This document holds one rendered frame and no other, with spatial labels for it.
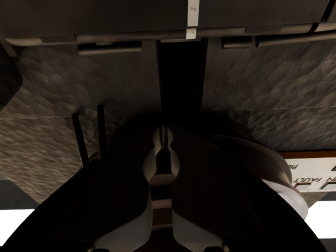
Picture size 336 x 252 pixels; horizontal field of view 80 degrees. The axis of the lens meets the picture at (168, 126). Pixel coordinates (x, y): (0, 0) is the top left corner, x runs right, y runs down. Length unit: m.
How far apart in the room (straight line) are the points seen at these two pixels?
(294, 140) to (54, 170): 0.59
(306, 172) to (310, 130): 0.15
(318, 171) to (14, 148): 0.74
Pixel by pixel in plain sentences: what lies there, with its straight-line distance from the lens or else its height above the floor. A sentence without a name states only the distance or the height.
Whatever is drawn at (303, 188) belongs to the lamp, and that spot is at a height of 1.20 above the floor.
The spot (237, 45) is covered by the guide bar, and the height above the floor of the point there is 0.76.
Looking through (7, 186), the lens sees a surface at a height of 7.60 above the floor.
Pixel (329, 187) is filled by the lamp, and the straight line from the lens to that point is 0.74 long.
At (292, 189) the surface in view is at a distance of 0.35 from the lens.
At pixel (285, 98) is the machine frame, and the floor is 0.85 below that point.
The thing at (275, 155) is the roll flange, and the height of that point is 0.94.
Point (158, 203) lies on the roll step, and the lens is 0.30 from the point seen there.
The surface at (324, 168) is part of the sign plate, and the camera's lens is 0.64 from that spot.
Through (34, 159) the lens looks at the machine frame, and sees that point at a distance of 0.60.
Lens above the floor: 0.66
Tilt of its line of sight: 47 degrees up
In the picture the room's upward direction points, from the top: 176 degrees clockwise
